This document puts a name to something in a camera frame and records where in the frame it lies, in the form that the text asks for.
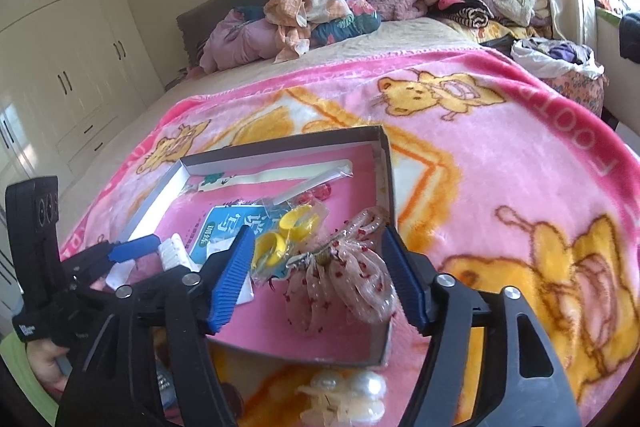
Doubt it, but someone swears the yellow rings packet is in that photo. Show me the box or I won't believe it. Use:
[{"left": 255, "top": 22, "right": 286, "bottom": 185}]
[{"left": 250, "top": 199, "right": 329, "bottom": 283}]

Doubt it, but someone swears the dotted mesh bow hair clip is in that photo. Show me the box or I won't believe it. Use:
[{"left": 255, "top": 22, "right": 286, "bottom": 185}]
[{"left": 285, "top": 206, "right": 401, "bottom": 336}]

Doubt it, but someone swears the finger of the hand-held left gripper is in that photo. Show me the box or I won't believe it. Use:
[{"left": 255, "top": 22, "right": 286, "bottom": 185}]
[{"left": 64, "top": 234, "right": 162, "bottom": 279}]

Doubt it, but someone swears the peach printed cloth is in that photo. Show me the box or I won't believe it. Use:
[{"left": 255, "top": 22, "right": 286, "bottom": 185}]
[{"left": 262, "top": 0, "right": 354, "bottom": 62}]

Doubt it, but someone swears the shallow cardboard box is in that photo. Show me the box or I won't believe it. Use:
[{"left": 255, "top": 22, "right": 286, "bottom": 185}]
[{"left": 117, "top": 124, "right": 401, "bottom": 368}]

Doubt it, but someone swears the floral cushion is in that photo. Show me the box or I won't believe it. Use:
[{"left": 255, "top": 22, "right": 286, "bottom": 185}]
[{"left": 547, "top": 72, "right": 607, "bottom": 118}]

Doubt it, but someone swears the white toothbrush package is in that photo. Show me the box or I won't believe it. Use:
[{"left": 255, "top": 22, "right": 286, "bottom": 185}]
[{"left": 197, "top": 159, "right": 355, "bottom": 190}]

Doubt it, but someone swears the plastic bag of clothes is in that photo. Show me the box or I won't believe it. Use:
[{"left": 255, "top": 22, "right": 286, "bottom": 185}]
[{"left": 511, "top": 38, "right": 605, "bottom": 80}]

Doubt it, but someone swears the red bead hair clip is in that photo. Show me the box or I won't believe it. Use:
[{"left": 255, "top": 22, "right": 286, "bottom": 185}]
[{"left": 295, "top": 182, "right": 335, "bottom": 204}]

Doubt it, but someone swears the pearl hair claw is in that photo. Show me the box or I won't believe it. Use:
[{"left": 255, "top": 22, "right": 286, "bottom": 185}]
[{"left": 295, "top": 369, "right": 389, "bottom": 427}]

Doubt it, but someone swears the cream built-in wardrobe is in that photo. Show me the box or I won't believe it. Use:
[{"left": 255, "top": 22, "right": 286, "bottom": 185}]
[{"left": 0, "top": 0, "right": 166, "bottom": 308}]

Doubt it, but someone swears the person's left forearm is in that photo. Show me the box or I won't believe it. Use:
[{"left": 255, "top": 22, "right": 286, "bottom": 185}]
[{"left": 0, "top": 334, "right": 58, "bottom": 423}]

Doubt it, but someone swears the person's left hand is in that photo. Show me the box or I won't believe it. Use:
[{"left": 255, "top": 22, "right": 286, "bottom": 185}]
[{"left": 27, "top": 339, "right": 76, "bottom": 395}]

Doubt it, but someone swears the pink padded jacket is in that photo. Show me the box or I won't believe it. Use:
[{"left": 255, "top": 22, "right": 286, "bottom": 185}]
[{"left": 200, "top": 7, "right": 281, "bottom": 74}]

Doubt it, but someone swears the pink bear printed blanket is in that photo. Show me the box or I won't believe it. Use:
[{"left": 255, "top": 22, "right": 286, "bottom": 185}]
[{"left": 60, "top": 47, "right": 640, "bottom": 427}]

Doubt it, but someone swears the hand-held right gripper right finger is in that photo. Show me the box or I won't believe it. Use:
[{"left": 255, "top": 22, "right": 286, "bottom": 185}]
[{"left": 382, "top": 227, "right": 583, "bottom": 427}]

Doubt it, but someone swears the mauve fleece garment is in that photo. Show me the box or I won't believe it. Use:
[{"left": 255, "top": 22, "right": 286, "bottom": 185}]
[{"left": 370, "top": 0, "right": 429, "bottom": 22}]

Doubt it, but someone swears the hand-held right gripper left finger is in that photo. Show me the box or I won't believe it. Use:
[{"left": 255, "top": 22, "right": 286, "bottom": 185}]
[{"left": 55, "top": 224, "right": 257, "bottom": 427}]

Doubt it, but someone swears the dark jacket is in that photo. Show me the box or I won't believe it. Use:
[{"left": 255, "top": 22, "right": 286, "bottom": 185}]
[{"left": 619, "top": 11, "right": 640, "bottom": 62}]

